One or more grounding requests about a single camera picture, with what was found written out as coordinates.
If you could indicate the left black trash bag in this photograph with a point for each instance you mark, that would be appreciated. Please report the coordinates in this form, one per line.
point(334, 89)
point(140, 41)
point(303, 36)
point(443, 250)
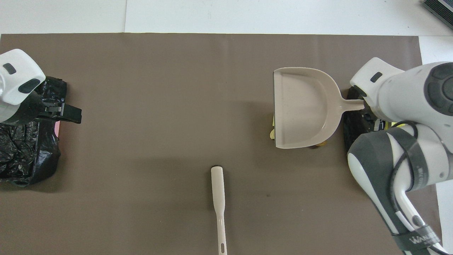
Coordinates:
point(354, 131)

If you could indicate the pink plastic bin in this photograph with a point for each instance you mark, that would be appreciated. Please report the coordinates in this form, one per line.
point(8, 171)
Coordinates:
point(56, 129)

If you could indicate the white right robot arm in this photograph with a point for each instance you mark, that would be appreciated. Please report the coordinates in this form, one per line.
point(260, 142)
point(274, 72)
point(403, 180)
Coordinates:
point(407, 99)

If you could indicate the black bag on pink bin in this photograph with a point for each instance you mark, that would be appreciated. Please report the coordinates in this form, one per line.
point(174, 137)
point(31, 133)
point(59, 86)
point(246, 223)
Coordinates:
point(21, 156)

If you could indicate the brown paper table mat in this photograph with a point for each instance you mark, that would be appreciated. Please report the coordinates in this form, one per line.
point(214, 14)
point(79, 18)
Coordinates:
point(141, 159)

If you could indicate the beige hand brush black bristles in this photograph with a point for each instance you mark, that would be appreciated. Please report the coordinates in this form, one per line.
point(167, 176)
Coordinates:
point(217, 184)

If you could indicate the beige plastic dustpan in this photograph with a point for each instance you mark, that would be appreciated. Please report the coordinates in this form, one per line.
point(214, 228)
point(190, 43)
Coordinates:
point(304, 106)

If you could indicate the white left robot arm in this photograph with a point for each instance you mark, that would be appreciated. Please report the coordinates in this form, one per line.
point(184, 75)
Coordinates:
point(17, 74)

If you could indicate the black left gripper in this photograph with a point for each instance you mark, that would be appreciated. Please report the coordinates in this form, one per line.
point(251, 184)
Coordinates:
point(32, 109)

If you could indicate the brown nugget trash piece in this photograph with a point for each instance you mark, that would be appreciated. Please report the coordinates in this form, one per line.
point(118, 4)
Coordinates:
point(320, 144)

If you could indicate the dark ribbed device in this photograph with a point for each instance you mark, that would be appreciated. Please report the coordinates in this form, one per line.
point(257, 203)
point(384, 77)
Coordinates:
point(440, 10)

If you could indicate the tan striped bread piece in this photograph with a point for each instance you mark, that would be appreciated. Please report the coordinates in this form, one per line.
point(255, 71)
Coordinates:
point(272, 134)

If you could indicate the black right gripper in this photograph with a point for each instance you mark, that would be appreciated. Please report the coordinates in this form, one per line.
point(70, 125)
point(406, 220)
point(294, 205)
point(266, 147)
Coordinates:
point(361, 95)

